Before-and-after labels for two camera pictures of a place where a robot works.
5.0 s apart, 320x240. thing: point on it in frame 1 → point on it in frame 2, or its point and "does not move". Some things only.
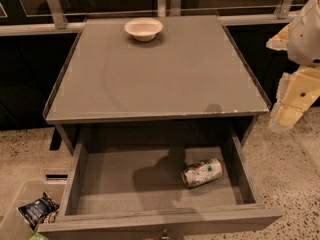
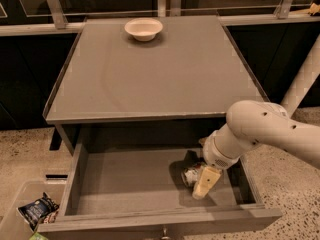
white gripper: x=305 y=39 → x=214 y=156
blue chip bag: x=40 y=211 does not move
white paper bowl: x=144 y=28 does not move
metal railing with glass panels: x=61 y=9 does not move
